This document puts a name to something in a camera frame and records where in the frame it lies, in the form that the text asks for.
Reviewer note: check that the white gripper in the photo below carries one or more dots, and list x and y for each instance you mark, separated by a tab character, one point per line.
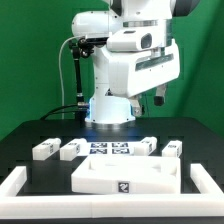
131	73

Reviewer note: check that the white desk tabletop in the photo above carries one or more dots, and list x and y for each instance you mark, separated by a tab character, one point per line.
107	174

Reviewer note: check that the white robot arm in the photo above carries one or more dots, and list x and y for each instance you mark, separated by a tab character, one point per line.
106	109

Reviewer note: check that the fiducial marker sheet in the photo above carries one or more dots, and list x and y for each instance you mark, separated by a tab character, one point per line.
111	148

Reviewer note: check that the white U-shaped fence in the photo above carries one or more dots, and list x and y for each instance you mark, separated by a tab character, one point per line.
14	206

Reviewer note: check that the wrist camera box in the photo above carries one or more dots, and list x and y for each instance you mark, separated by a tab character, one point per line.
130	41

